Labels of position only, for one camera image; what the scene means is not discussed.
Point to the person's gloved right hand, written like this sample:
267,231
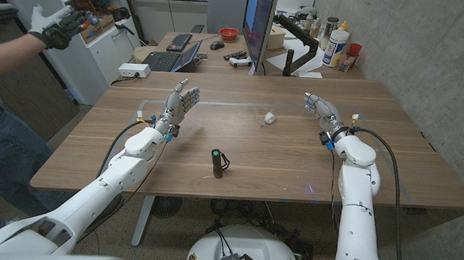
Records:
56,29

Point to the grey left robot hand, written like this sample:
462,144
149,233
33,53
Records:
174,107

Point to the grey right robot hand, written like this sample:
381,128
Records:
329,115

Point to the person's bare right forearm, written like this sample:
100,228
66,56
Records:
9,56

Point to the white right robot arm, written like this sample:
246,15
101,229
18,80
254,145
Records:
356,216

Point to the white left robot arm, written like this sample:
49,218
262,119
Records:
93,196

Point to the cardboard box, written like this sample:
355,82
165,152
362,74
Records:
100,27

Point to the open black laptop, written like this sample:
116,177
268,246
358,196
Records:
164,60

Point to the white shelf cabinet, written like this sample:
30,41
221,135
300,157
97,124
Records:
96,59

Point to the white power strip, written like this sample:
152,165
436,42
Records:
133,70

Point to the clear glass cup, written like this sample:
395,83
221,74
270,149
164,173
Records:
347,62

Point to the wooden back desk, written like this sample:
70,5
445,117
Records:
211,63

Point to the black keyboard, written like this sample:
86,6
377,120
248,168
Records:
179,42

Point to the white wipes canister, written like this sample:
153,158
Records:
335,48

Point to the white paper sheets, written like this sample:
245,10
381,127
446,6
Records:
283,61

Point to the red cup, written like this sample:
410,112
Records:
355,49

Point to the black computer mouse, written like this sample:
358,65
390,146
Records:
217,45

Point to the white game controller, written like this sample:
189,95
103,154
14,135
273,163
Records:
239,62

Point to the black remote control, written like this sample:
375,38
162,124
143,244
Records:
235,55

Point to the tall jar with dark lid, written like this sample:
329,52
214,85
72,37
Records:
328,29

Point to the yellow capped bottle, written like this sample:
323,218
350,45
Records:
343,26

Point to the red bowl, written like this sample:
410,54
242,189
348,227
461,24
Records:
228,34

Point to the beige box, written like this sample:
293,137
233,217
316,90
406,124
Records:
276,38

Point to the round black fan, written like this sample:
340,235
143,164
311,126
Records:
166,207

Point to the grey office chair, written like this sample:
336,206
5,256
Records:
226,10

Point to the black computer monitor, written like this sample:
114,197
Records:
257,24

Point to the person in grey shirt and jeans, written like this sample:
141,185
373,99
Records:
8,154

